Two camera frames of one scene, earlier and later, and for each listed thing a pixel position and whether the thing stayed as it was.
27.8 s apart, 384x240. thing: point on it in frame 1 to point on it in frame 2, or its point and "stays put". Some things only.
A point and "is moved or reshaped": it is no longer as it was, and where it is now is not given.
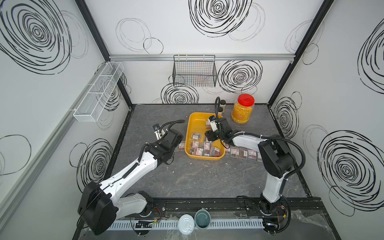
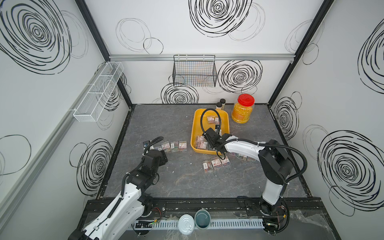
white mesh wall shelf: [98, 94] stays put
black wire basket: [194, 70] stays put
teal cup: [202, 219] stays put
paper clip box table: [234, 152] is moved or reshaped
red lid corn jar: [242, 110] stays put
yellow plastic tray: [196, 145] is moved or reshaped
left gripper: [158, 144] to [163, 158]
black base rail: [299, 207] stays put
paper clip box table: [182, 146] stays put
